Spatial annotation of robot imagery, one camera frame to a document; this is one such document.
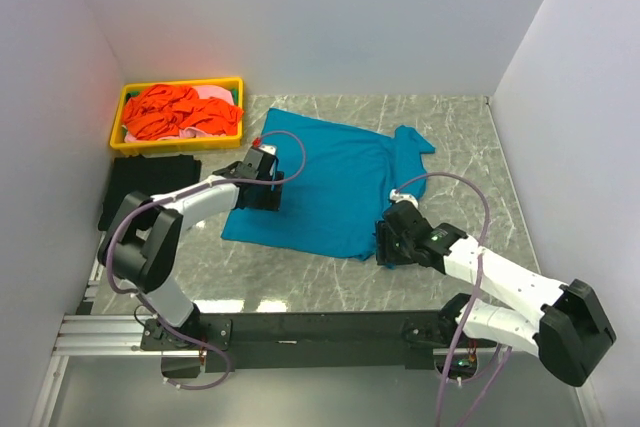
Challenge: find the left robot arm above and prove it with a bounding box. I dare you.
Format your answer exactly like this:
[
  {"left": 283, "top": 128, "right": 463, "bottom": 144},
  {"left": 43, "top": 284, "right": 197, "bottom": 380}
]
[{"left": 97, "top": 145, "right": 284, "bottom": 349}]

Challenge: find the teal t shirt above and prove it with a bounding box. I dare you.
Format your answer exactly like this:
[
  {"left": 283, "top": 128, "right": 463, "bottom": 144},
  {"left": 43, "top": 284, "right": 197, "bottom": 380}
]
[{"left": 221, "top": 109, "right": 436, "bottom": 261}]

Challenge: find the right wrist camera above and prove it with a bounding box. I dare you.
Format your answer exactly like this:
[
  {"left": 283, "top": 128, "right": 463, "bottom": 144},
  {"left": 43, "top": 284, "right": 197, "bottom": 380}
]
[{"left": 389, "top": 189, "right": 419, "bottom": 208}]

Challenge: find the yellow plastic bin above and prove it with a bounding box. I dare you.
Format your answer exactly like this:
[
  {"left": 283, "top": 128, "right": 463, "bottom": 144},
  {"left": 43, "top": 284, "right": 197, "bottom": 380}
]
[{"left": 110, "top": 77, "right": 244, "bottom": 156}]

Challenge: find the black base beam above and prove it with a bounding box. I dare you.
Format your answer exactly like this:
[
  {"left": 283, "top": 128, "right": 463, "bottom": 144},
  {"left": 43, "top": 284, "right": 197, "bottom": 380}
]
[{"left": 139, "top": 310, "right": 499, "bottom": 374}]

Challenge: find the black folded t shirt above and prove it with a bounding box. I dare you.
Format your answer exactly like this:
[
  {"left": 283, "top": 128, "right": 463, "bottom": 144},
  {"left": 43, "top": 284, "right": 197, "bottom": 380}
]
[{"left": 98, "top": 155, "right": 202, "bottom": 232}]

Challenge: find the green garment in bin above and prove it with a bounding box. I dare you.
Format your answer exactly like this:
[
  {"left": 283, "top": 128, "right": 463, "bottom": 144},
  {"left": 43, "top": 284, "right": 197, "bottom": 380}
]
[{"left": 124, "top": 88, "right": 239, "bottom": 104}]

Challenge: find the orange t shirt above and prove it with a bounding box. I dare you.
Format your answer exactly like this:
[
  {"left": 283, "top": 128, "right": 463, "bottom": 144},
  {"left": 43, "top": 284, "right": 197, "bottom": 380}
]
[{"left": 121, "top": 83, "right": 245, "bottom": 141}]

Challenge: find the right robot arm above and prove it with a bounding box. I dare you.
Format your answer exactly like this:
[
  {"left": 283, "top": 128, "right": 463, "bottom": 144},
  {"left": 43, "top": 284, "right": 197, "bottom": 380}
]
[{"left": 376, "top": 195, "right": 616, "bottom": 387}]

